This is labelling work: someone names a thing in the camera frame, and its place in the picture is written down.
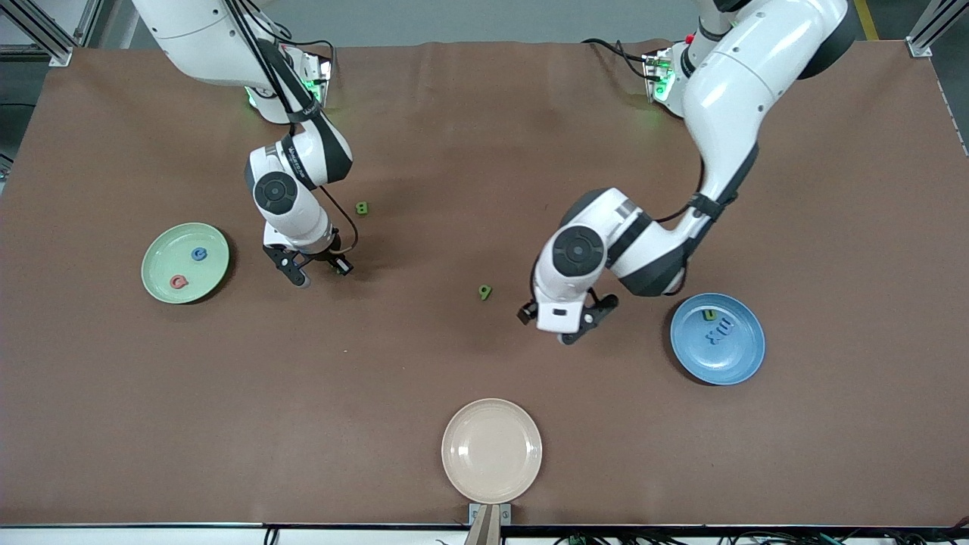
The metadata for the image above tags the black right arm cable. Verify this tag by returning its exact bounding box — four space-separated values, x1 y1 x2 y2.
318 184 359 254

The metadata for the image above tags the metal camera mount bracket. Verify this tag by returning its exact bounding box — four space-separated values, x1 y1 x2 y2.
463 503 513 545

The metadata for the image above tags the aluminium frame post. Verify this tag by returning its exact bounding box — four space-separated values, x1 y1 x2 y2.
0 0 73 67
906 0 969 58

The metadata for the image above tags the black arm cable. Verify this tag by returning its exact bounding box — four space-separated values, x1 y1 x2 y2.
655 161 706 225
318 184 359 254

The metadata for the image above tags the black base cable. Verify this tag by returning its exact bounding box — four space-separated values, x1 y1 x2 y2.
581 38 653 81
280 34 336 65

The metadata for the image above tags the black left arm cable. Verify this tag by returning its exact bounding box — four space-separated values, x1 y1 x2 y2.
655 161 706 225

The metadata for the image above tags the green plate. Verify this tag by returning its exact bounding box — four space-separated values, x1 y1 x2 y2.
141 222 230 305

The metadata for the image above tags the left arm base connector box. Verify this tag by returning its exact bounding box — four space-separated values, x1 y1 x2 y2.
642 49 676 103

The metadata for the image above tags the blue plate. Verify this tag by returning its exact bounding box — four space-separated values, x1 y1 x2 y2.
669 293 766 386

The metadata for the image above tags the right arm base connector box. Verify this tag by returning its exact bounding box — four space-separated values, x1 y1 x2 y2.
301 49 334 108

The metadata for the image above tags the beige plate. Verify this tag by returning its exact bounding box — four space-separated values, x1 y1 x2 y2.
441 398 544 505

